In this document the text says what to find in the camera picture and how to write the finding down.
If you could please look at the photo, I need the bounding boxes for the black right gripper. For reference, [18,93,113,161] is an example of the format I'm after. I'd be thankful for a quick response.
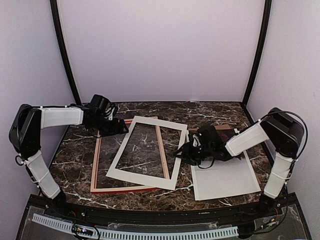
[173,141,213,166]

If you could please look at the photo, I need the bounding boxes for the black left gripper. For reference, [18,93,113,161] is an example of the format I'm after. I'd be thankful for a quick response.
[89,114,129,137]

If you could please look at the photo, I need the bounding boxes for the white mat board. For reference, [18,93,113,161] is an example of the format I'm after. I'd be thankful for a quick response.
[106,115,188,191]

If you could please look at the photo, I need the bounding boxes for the red forest photo print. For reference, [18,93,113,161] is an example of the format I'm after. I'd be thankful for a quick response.
[218,129,245,161]

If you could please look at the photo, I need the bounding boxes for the brown cardboard backing board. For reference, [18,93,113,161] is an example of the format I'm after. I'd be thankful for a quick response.
[188,124,231,137]

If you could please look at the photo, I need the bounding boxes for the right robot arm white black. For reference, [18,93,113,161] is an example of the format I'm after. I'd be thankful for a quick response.
[173,107,309,217]

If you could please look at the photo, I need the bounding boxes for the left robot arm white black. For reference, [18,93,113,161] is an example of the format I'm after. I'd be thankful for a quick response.
[8,94,129,218]

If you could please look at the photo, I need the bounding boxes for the white slotted cable duct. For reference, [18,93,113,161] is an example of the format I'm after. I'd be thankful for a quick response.
[31,213,239,240]

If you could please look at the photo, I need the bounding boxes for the black front rail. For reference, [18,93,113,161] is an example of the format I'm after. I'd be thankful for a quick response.
[27,194,288,226]

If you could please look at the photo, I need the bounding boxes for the left black corner post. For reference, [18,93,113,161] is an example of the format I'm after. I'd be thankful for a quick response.
[49,0,82,105]

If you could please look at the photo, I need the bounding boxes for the black corner post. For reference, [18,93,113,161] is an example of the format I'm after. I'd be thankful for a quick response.
[241,0,272,108]
[49,0,82,105]

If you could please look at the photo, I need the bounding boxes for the right black corner post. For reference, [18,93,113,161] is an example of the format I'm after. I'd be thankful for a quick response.
[241,0,272,108]

